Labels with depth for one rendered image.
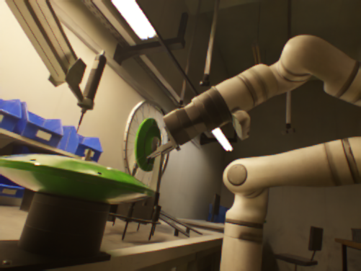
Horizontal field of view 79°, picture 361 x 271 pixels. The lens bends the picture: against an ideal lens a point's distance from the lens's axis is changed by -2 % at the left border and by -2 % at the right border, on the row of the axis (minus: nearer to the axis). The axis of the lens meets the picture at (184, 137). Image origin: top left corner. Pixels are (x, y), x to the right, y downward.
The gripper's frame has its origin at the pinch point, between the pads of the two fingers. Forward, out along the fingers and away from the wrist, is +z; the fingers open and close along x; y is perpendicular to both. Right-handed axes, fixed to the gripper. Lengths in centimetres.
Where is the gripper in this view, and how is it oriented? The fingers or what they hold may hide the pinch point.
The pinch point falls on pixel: (148, 158)
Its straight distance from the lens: 44.9
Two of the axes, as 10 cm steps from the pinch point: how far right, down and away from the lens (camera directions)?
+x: -2.5, -3.4, -9.1
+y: -4.1, -8.1, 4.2
